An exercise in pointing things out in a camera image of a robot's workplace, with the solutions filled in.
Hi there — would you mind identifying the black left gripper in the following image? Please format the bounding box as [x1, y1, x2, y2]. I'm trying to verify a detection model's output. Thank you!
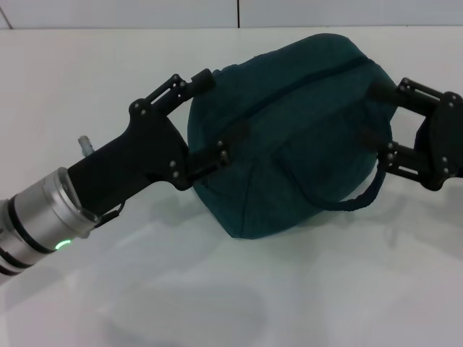
[67, 67, 252, 220]

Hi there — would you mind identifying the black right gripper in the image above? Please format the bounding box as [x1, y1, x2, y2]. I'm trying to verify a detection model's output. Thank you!
[357, 77, 463, 192]

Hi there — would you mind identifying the dark blue insulated lunch bag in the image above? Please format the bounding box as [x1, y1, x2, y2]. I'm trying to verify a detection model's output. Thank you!
[187, 32, 430, 240]

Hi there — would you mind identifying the silver cylindrical plug stub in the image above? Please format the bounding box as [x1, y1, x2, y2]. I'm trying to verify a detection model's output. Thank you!
[77, 134, 96, 158]

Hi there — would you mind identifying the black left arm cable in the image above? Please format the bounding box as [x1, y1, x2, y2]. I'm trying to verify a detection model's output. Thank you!
[93, 201, 127, 229]

